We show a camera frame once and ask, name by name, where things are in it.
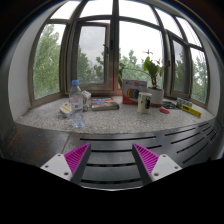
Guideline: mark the white mug with black print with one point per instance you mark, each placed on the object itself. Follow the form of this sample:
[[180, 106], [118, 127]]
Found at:
[[144, 102]]

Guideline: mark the potted plant with red flowers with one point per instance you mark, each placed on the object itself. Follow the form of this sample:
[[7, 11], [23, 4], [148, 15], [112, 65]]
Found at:
[[156, 96]]

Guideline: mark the brown-framed window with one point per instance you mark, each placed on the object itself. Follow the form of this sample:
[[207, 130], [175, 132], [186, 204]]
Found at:
[[115, 50]]

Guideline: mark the clear blue-capped water bottle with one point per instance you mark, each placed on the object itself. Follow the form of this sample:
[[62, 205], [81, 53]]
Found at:
[[76, 103]]

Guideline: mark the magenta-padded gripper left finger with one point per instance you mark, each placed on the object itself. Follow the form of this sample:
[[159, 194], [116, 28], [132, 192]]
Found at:
[[60, 165]]

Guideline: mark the black grid trivet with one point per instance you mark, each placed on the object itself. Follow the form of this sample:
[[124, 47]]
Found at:
[[169, 105]]

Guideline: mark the long yellow box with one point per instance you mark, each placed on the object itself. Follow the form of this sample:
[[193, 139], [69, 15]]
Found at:
[[191, 110]]

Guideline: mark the flat round red coaster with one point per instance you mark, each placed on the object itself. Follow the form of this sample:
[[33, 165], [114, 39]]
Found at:
[[164, 111]]

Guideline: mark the white power strip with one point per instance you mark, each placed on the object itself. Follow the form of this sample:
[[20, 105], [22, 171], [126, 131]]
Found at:
[[65, 108]]

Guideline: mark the colourful book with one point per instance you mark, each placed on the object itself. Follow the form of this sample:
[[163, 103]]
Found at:
[[104, 104]]

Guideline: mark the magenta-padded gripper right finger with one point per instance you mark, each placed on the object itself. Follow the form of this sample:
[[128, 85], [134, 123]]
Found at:
[[163, 165]]

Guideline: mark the red and white carton box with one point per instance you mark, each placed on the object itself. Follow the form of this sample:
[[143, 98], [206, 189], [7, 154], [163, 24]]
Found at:
[[133, 90]]

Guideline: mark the blue-green small box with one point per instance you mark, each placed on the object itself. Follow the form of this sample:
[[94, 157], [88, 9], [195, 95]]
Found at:
[[184, 101]]

